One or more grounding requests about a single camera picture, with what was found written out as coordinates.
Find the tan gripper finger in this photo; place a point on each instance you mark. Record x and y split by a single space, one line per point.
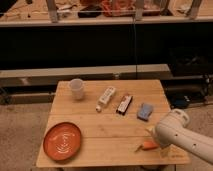
164 152

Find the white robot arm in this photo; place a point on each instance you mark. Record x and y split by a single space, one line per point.
171 129

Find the orange ceramic bowl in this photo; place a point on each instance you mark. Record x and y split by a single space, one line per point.
62 141

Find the blue sponge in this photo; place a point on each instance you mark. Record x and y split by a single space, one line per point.
145 111

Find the wooden table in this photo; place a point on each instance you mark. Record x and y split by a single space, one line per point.
109 138

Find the dark candy bar box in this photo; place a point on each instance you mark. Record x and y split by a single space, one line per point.
124 104

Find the white tube bottle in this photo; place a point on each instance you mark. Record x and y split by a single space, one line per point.
105 98

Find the black crate under shelf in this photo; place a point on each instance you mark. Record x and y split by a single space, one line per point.
189 61

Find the translucent plastic cup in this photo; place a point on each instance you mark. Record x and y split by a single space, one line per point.
77 88

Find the long metal bench rail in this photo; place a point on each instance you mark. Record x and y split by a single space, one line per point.
51 76

